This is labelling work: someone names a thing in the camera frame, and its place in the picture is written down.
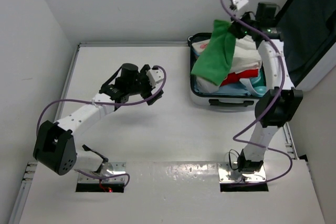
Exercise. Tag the metal base plate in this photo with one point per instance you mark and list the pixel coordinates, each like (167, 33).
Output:
(116, 169)
(229, 176)

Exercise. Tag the light blue shirt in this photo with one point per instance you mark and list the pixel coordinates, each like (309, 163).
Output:
(233, 89)

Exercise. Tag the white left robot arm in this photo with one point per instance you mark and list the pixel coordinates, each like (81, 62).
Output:
(55, 145)

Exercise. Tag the red cloth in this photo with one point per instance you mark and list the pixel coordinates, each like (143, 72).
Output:
(235, 77)

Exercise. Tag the green towel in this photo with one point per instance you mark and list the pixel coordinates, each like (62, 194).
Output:
(215, 62)

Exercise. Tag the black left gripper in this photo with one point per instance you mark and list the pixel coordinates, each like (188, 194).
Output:
(142, 74)

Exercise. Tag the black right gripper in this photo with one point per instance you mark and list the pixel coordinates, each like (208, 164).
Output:
(234, 28)

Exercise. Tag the white pleated skirt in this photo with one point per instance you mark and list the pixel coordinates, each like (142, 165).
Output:
(246, 56)

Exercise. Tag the teal headphones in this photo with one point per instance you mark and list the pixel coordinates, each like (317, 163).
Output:
(254, 85)

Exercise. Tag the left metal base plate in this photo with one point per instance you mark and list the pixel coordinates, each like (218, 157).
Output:
(116, 169)

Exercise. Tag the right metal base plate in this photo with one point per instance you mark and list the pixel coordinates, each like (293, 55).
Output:
(229, 176)

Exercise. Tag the striped white wipes box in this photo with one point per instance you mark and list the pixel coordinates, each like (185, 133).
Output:
(199, 47)

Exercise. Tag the white tissue roll pack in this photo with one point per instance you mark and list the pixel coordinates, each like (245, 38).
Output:
(206, 86)

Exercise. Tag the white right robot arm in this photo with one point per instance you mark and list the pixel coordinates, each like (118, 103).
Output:
(281, 100)

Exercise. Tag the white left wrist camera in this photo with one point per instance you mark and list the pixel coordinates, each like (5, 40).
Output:
(155, 76)

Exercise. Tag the grey suitcase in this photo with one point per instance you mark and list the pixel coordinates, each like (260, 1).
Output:
(308, 27)

